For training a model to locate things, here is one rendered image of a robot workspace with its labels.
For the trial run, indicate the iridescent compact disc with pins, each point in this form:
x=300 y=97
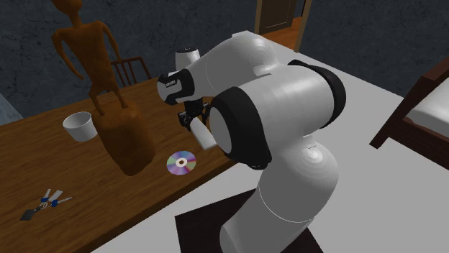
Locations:
x=181 y=163

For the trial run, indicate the brown wooden human figure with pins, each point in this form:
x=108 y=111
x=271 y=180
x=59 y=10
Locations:
x=121 y=133

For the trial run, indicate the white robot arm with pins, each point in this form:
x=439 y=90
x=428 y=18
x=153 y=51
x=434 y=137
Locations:
x=280 y=105

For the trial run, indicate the dark robot stand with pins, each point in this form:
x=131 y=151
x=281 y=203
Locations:
x=198 y=227

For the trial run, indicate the dark wooden bed, white mattress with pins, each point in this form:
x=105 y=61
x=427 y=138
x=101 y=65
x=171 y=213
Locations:
x=424 y=115

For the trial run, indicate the white rectangular bar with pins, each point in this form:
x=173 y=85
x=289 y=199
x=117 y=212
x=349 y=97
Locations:
x=203 y=135

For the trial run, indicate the bunch of keys, blue caps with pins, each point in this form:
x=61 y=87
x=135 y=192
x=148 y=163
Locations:
x=47 y=204

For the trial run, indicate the brown wooden door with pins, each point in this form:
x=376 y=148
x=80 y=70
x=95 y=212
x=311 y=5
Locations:
x=277 y=15

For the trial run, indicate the brown wooden table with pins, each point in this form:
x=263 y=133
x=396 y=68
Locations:
x=80 y=196

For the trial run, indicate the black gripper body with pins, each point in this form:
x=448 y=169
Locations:
x=194 y=107

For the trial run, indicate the brown wooden chair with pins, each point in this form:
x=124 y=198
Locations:
x=131 y=72

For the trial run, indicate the white cup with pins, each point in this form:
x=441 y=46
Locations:
x=81 y=128

